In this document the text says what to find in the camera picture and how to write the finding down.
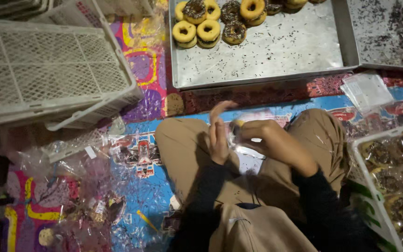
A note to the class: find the white crate with green print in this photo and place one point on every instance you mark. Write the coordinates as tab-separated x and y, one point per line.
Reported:
366	196

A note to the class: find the person's tan trousers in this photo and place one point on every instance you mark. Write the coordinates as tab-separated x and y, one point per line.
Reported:
184	154

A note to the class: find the white mesh crate under plastic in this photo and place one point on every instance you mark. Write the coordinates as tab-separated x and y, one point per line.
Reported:
72	143

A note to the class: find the large white plastic mesh crate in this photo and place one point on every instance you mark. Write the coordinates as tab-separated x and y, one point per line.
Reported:
47	66

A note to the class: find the colourful printed floor mat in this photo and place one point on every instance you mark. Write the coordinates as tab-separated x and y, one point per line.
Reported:
145	70

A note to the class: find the metal tray with donuts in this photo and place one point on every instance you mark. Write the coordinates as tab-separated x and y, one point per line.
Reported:
275	49

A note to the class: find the heap of crumpled clear plastic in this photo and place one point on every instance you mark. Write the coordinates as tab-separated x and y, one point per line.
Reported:
68	189

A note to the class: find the donut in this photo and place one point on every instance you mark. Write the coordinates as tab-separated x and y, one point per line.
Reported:
235	126

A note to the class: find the person's tan top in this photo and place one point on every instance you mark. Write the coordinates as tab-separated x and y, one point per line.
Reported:
257	227

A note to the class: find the metal tray with chocolate sprinkles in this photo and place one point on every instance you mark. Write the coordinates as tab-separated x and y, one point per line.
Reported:
390	31

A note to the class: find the heap of wrapped donuts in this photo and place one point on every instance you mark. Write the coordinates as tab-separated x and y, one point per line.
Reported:
401	175

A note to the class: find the stack of clear plastic bags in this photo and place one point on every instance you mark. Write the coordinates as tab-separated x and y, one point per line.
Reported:
366	91

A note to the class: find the person's left fingers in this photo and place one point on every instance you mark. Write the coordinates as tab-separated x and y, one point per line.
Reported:
219	129

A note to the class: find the pile of chocolate sprinkled donuts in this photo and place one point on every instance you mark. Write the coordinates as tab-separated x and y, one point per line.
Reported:
222	21

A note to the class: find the person's left hand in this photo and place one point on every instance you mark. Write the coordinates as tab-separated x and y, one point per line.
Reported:
218	143

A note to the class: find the stack of white plastic crates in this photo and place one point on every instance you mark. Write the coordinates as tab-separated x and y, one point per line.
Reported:
30	8

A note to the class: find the person's right hand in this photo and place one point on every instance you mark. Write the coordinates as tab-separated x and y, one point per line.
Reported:
269	136

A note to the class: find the person's right fingers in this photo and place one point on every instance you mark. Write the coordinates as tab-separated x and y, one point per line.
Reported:
249	134

